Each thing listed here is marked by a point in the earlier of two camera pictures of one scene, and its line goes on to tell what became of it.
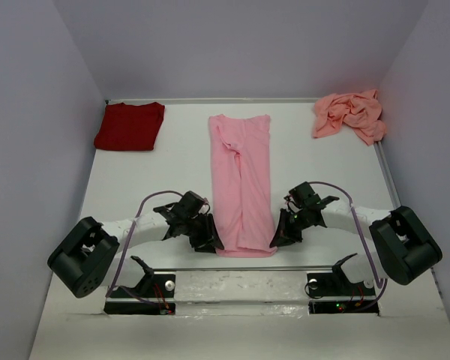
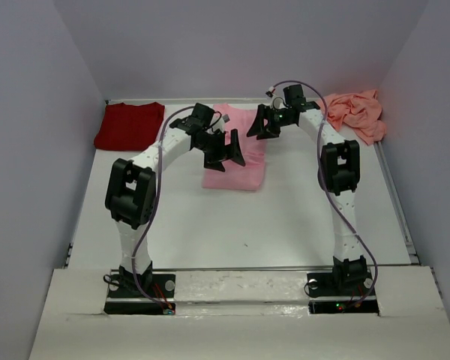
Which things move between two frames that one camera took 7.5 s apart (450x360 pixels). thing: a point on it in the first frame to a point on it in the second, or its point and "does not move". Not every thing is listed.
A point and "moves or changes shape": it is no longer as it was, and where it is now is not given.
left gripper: x=208 y=237 to x=213 y=161
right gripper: x=280 y=238 to x=259 y=127
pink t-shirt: x=241 y=185 moves or changes shape
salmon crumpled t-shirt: x=361 y=112 does not move
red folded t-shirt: x=130 y=127 does not move
